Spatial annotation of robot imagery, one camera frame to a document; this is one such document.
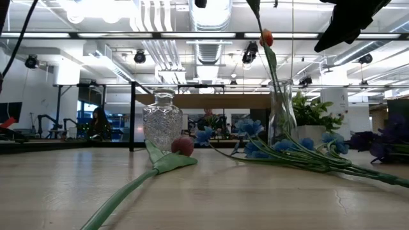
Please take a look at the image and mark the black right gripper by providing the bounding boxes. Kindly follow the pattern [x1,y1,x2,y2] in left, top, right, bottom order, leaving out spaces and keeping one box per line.
[314,0,392,53]

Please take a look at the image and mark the smooth clear glass vase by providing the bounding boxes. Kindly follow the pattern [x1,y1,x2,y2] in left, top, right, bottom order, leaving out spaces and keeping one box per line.
[267,79,298,148]

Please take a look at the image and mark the purple flower bunch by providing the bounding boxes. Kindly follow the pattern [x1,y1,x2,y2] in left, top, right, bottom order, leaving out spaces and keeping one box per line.
[350,113,409,165]

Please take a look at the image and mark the blue flower bunch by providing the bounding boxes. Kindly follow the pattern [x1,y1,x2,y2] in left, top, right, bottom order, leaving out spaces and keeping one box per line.
[194,118,409,189]

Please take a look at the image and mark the textured cut-glass vase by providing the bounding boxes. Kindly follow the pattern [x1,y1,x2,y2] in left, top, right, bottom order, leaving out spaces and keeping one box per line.
[142,88,183,153]

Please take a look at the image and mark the green plant white pot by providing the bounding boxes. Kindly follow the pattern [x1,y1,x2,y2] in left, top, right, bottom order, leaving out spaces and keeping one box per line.
[292,91,346,151]

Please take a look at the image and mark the black background monitor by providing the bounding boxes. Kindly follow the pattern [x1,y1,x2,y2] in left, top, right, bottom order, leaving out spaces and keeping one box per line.
[387,98,409,116]
[0,102,23,124]

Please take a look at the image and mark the person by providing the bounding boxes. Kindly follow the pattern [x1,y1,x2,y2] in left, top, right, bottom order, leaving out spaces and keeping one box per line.
[86,107,112,141]

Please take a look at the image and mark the red and black clamp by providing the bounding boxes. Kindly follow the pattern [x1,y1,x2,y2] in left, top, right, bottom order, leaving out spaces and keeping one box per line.
[0,116,30,143]

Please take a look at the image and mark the thin hanging wire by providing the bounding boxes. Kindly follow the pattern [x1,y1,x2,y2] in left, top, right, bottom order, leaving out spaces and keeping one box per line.
[290,0,295,81]

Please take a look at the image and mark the silver ventilation duct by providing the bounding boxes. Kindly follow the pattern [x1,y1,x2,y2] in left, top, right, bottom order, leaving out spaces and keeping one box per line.
[188,0,233,65]

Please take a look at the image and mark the wooden shelf black frame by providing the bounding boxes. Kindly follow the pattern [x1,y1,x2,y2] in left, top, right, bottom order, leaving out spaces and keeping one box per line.
[129,81,294,153]

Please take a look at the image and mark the black cable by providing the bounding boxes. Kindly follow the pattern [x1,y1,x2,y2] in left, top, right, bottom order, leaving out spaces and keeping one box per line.
[0,0,39,79]

